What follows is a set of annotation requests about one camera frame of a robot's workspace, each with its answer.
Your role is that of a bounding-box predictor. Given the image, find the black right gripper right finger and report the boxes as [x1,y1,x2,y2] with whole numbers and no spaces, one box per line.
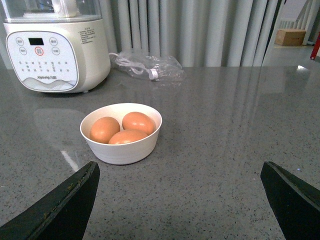
[260,161,320,240]

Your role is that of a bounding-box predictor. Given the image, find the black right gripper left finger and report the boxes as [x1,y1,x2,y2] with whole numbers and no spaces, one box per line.
[0,161,100,240]

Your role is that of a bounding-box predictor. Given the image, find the brown egg left in bowl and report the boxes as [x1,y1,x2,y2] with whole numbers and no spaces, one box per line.
[89,116,121,144]

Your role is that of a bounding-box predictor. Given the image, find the brown egg in bowl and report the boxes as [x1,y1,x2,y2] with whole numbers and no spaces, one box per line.
[89,116,121,144]
[122,111,155,136]
[108,129,148,145]

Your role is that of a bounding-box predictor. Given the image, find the brown egg front in bowl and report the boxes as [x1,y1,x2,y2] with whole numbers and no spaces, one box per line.
[108,129,148,145]

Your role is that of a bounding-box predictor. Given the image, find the brown egg back in bowl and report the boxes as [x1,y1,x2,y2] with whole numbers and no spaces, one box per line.
[122,111,155,136]

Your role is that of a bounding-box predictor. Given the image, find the cardboard box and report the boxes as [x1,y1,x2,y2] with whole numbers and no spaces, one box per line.
[274,28,306,47]

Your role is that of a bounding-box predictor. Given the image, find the white round bowl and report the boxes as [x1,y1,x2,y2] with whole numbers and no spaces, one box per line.
[80,103,163,165]

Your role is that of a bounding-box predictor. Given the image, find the red metal stand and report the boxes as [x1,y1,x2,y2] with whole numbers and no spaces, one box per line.
[310,32,320,60]

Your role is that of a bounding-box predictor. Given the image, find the white soy milk maker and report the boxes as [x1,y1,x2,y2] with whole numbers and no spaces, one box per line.
[0,0,111,93]

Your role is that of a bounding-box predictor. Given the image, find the clear plastic bag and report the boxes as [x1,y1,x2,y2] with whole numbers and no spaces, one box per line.
[109,48,185,82]

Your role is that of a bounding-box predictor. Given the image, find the grey curtain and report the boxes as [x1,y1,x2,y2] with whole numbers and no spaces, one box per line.
[100,0,283,67]

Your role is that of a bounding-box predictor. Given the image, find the white power cable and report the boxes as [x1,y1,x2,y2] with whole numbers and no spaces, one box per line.
[108,52,159,82]

